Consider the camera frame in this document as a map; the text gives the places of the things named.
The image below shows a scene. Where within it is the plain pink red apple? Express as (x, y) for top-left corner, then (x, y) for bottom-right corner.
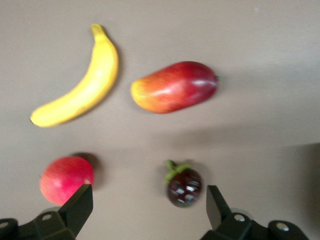
(39, 155), (96, 207)

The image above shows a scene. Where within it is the brown table cover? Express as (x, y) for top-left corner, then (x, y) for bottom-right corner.
(0, 0), (320, 240)

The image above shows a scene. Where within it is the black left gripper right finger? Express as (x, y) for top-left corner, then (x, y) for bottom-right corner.
(199, 184), (311, 240)

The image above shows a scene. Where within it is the dark purple mangosteen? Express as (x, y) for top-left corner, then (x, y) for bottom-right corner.
(163, 159), (203, 208)

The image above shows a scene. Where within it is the yellow banana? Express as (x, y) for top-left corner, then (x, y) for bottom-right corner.
(29, 23), (120, 129)

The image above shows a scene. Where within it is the red yellow mango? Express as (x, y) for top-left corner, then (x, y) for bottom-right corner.
(130, 60), (222, 115)

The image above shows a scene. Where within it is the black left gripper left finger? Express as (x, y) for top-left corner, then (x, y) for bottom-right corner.
(0, 184), (94, 240)

